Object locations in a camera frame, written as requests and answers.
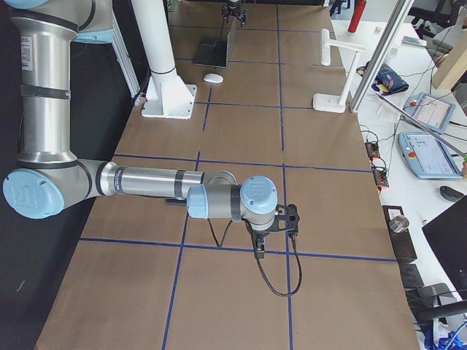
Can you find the white computer mouse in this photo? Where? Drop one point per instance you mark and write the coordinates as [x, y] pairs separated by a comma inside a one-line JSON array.
[[213, 78]]

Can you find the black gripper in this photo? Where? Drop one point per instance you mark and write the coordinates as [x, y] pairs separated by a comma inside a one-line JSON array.
[[233, 8], [257, 235]]

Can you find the aluminium frame post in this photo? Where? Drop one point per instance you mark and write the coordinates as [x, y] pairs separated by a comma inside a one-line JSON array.
[[394, 23]]

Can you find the near teach pendant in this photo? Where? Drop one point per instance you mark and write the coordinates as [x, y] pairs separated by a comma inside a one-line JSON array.
[[426, 157]]

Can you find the grey laptop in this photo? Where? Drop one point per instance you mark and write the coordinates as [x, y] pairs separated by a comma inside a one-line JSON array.
[[216, 52]]

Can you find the white pedestal column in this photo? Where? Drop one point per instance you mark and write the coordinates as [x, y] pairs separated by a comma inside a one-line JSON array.
[[167, 95]]

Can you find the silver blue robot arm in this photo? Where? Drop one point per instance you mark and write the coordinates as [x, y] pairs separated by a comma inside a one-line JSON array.
[[51, 178], [235, 3]]

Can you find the black desk mouse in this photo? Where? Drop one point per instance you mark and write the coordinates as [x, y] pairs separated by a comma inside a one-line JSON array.
[[450, 194]]

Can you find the teach pendant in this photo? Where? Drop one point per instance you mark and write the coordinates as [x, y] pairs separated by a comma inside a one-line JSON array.
[[426, 157], [434, 112]]

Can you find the dark blue pencil pouch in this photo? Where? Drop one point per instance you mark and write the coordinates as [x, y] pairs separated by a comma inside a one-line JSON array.
[[387, 82]]

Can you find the far teach pendant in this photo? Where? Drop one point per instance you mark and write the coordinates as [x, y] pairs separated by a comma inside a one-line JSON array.
[[434, 112]]

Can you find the red bottle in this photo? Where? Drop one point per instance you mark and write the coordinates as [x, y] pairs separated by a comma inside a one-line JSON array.
[[359, 7]]

